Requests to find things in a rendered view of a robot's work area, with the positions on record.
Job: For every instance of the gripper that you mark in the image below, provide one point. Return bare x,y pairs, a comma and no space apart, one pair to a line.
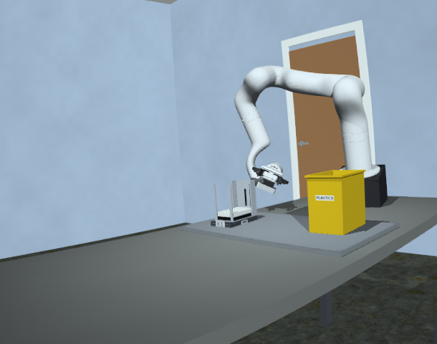
270,174

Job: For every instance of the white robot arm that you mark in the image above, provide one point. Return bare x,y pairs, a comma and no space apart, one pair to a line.
347,100

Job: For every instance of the yellow open-top bin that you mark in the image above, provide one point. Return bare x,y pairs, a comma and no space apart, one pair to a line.
336,201

